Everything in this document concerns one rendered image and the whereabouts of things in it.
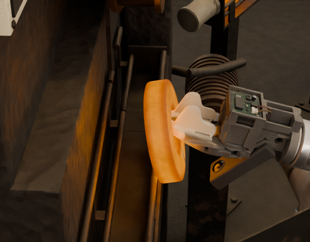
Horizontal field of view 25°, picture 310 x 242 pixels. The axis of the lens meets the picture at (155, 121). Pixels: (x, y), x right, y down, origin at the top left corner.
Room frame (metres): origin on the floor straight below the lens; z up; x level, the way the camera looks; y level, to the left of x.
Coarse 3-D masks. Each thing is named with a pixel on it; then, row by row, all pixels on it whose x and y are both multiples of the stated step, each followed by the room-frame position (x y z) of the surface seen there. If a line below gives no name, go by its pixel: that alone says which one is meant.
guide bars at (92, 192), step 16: (128, 64) 1.14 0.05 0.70; (112, 80) 0.99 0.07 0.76; (128, 80) 1.09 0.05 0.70; (128, 96) 1.04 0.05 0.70; (112, 128) 0.95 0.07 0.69; (96, 144) 0.83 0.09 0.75; (96, 160) 0.79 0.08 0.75; (96, 176) 0.76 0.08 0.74; (112, 176) 0.83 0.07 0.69; (112, 192) 0.79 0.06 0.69; (112, 208) 0.76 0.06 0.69; (80, 240) 0.65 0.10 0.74
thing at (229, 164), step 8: (264, 144) 0.83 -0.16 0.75; (256, 152) 0.83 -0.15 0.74; (264, 152) 0.83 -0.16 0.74; (272, 152) 0.83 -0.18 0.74; (216, 160) 0.87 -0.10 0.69; (224, 160) 0.86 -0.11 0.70; (232, 160) 0.85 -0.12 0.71; (240, 160) 0.83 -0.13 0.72; (248, 160) 0.83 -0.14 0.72; (256, 160) 0.83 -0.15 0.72; (264, 160) 0.83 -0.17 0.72; (216, 168) 0.85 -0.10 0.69; (224, 168) 0.84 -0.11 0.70; (232, 168) 0.83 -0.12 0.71; (240, 168) 0.83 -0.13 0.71; (248, 168) 0.83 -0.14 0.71; (216, 176) 0.83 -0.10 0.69; (224, 176) 0.83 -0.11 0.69; (232, 176) 0.83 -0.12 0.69; (240, 176) 0.83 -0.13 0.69; (216, 184) 0.83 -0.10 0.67; (224, 184) 0.83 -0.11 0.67
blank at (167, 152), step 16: (160, 80) 0.89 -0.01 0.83; (144, 96) 0.85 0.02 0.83; (160, 96) 0.84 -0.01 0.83; (176, 96) 0.93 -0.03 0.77; (144, 112) 0.82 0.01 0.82; (160, 112) 0.82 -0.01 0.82; (160, 128) 0.80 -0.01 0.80; (160, 144) 0.79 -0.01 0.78; (176, 144) 0.87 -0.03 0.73; (160, 160) 0.78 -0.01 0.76; (176, 160) 0.80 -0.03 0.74; (160, 176) 0.79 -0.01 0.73; (176, 176) 0.79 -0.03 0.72
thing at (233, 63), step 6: (234, 60) 1.40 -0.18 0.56; (240, 60) 1.40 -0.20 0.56; (174, 66) 1.29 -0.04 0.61; (216, 66) 1.36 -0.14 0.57; (222, 66) 1.36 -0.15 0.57; (228, 66) 1.37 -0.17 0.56; (234, 66) 1.38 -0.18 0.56; (240, 66) 1.39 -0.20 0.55; (174, 72) 1.28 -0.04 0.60; (180, 72) 1.28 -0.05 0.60; (186, 72) 1.27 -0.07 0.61; (192, 72) 1.28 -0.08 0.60; (198, 72) 1.29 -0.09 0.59; (204, 72) 1.31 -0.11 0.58; (210, 72) 1.33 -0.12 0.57; (216, 72) 1.35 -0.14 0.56; (222, 72) 1.36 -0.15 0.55; (228, 72) 1.41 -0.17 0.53
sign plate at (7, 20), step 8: (0, 0) 0.60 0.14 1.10; (8, 0) 0.61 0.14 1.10; (16, 0) 0.62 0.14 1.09; (24, 0) 0.67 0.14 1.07; (0, 8) 0.60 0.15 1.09; (8, 8) 0.60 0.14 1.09; (16, 8) 0.62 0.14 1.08; (0, 16) 0.60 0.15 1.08; (8, 16) 0.60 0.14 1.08; (16, 16) 0.63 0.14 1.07; (0, 24) 0.60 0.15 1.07; (8, 24) 0.60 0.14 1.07; (0, 32) 0.60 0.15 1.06; (8, 32) 0.60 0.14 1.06
